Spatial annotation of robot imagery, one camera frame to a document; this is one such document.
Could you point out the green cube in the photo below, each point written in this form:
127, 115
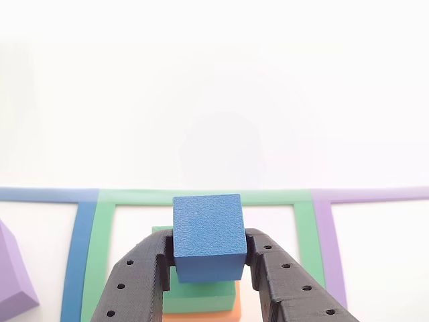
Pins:
201, 298

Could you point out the small blue cube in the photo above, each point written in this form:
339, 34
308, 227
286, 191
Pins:
207, 231

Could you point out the purple cube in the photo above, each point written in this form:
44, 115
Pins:
13, 275

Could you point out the orange cube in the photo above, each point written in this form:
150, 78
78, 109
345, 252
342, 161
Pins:
201, 317

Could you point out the green square frame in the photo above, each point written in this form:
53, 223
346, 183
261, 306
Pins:
97, 248

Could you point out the blue square frame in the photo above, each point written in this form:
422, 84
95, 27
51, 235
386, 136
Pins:
75, 261

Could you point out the purple square frame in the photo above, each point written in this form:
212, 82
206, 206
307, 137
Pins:
330, 234

